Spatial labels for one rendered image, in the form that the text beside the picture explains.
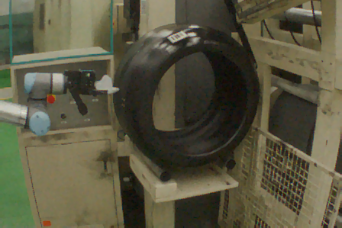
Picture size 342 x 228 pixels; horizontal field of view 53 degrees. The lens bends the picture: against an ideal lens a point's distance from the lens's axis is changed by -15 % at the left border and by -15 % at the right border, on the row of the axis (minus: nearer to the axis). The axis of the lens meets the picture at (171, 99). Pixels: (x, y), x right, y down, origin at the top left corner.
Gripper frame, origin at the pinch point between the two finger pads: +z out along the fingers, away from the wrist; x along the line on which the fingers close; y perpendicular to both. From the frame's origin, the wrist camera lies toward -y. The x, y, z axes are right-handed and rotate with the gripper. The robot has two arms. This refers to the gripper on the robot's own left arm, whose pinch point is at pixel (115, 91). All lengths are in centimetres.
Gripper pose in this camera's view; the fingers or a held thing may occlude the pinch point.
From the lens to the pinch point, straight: 142.6
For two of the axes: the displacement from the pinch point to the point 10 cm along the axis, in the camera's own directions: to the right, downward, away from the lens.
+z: 9.3, 0.2, 3.7
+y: 1.1, -9.7, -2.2
